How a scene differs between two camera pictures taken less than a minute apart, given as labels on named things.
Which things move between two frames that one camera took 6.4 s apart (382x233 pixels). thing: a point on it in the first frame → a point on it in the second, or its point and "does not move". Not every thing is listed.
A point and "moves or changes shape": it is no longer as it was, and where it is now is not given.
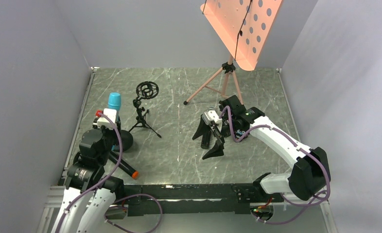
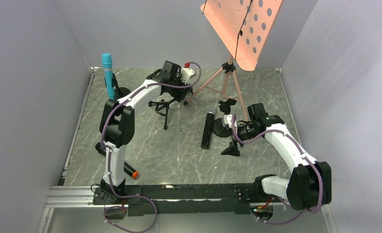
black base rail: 236,198 does not move
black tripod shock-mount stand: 146,90 → 162,108
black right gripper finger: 217,151 → 232,149
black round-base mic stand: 126,139 moves or changes shape
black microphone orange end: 123,165 does not move
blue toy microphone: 114,103 moves or changes shape
